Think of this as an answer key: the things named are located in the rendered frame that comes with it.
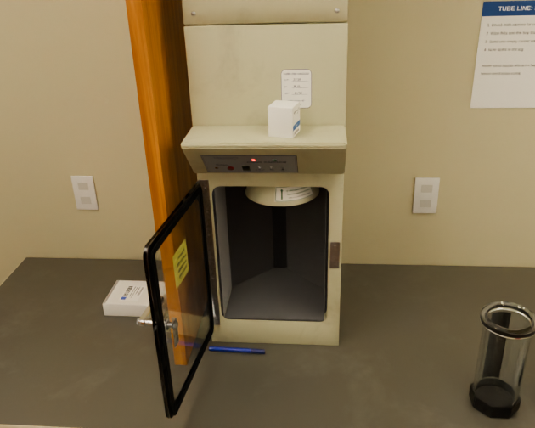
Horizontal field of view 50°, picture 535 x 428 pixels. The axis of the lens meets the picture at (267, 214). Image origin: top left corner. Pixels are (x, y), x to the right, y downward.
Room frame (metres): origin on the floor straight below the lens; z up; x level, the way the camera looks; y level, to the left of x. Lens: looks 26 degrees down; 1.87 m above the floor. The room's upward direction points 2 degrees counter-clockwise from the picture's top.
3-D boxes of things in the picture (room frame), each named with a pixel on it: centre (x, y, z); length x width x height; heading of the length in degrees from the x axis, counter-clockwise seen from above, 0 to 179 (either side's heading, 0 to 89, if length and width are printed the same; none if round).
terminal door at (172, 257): (1.00, 0.18, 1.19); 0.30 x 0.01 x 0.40; 167
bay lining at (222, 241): (1.28, -0.02, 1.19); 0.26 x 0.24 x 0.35; 84
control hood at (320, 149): (1.10, 0.00, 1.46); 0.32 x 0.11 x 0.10; 84
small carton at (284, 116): (1.09, -0.04, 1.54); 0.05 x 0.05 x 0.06; 70
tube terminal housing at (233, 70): (1.28, -0.02, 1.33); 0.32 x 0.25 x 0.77; 84
